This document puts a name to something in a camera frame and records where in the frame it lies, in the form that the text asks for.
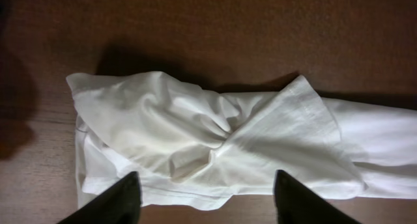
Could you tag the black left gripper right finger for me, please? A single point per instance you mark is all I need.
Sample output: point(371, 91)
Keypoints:
point(297, 204)

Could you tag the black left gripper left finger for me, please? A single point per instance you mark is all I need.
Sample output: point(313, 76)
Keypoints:
point(119, 204)

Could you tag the white t-shirt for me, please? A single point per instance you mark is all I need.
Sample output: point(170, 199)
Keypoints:
point(199, 148)

